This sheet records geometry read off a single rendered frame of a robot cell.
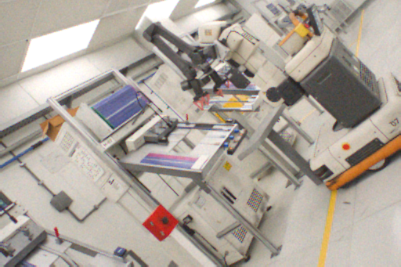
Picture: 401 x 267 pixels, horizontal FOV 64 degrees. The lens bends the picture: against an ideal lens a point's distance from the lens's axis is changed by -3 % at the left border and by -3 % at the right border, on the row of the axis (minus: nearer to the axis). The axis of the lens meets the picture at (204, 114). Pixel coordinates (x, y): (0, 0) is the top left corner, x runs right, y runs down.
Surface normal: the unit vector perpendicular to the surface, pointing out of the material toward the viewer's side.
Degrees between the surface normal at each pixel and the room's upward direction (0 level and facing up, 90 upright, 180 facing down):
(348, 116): 90
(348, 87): 90
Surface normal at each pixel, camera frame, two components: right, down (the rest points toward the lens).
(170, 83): -0.42, 0.42
